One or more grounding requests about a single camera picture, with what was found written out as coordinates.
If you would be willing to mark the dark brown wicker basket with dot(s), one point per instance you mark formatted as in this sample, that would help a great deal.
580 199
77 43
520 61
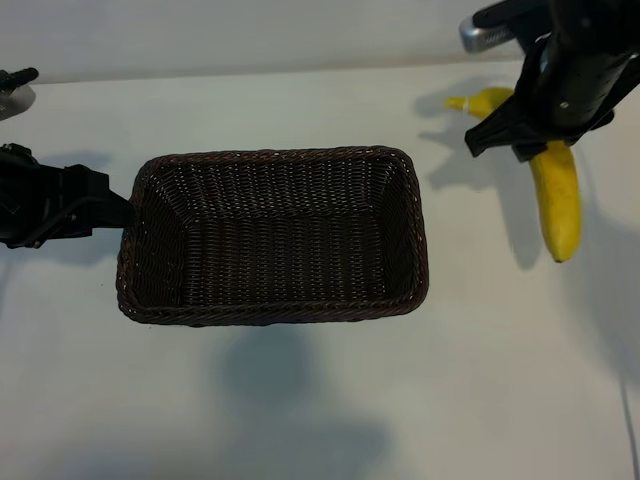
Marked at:
275 250

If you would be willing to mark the yellow banana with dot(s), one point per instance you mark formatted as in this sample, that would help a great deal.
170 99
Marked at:
557 200

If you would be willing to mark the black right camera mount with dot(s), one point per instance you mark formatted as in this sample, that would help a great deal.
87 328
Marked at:
510 12

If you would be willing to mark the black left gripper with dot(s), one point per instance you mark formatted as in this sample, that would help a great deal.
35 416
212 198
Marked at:
45 200

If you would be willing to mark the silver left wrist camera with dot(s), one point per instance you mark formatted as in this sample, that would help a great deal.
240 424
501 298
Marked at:
15 102

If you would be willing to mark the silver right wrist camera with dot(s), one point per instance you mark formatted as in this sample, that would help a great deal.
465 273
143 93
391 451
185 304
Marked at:
482 37

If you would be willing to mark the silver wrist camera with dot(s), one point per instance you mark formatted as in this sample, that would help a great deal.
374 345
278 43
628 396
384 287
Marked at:
15 102
482 37

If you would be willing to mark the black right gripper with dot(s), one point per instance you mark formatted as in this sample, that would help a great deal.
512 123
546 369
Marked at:
580 75

